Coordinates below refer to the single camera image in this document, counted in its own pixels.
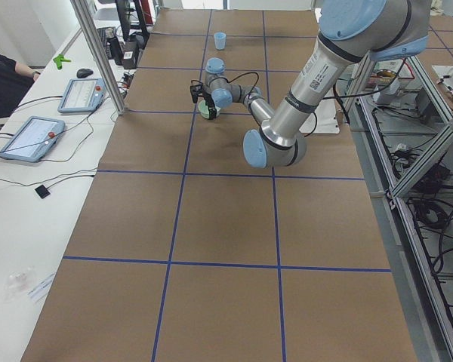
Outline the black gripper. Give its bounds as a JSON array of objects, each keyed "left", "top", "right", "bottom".
[{"left": 203, "top": 90, "right": 216, "bottom": 120}]

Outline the mint green bowl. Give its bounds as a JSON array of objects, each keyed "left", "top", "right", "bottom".
[{"left": 198, "top": 100, "right": 221, "bottom": 120}]

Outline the light blue cup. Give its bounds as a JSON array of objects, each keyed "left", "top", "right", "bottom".
[{"left": 214, "top": 32, "right": 227, "bottom": 51}]

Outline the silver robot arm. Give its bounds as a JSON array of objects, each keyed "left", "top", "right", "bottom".
[{"left": 190, "top": 0, "right": 431, "bottom": 168}]

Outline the black water bottle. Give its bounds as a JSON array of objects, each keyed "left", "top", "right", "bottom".
[{"left": 106, "top": 35, "right": 123, "bottom": 66}]

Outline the black box with label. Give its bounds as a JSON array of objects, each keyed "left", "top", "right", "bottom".
[{"left": 122, "top": 41, "right": 139, "bottom": 69}]

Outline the black computer monitor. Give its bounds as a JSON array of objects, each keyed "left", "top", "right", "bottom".
[{"left": 115, "top": 0, "right": 149, "bottom": 47}]

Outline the far teach pendant tablet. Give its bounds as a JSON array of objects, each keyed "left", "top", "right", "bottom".
[{"left": 57, "top": 78, "right": 106, "bottom": 114}]

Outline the teach pendant tablet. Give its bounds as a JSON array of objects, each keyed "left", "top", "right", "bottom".
[
  {"left": 0, "top": 116, "right": 66, "bottom": 163},
  {"left": 57, "top": 78, "right": 106, "bottom": 114}
]

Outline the black computer mouse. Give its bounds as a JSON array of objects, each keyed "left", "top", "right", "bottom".
[{"left": 76, "top": 68, "right": 94, "bottom": 78}]

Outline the green plastic clip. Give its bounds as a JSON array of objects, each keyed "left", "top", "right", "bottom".
[{"left": 53, "top": 54, "right": 71, "bottom": 70}]

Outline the near teach pendant tablet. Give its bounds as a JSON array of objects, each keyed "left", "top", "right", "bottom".
[{"left": 0, "top": 116, "right": 66, "bottom": 163}]

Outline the small black square device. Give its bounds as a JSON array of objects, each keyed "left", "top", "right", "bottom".
[{"left": 35, "top": 185, "right": 51, "bottom": 199}]

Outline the seated person in black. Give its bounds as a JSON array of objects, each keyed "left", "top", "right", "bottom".
[{"left": 0, "top": 54, "right": 41, "bottom": 118}]

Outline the clear plastic bag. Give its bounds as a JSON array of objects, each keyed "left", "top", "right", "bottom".
[{"left": 2, "top": 266, "right": 36, "bottom": 302}]

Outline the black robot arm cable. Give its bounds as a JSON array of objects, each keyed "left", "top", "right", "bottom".
[{"left": 226, "top": 71, "right": 261, "bottom": 103}]

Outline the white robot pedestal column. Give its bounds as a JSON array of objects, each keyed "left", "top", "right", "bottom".
[{"left": 291, "top": 36, "right": 347, "bottom": 135}]

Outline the aluminium frame post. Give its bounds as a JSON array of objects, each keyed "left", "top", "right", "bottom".
[{"left": 70, "top": 0, "right": 125, "bottom": 115}]

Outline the aluminium frame rack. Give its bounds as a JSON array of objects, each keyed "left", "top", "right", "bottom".
[{"left": 344, "top": 46, "right": 453, "bottom": 361}]

